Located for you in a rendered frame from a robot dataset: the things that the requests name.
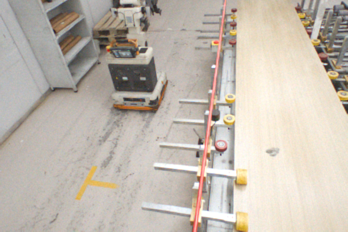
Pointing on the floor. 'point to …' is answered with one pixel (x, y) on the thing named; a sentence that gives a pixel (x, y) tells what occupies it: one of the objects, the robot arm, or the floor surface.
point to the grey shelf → (20, 5)
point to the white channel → (322, 4)
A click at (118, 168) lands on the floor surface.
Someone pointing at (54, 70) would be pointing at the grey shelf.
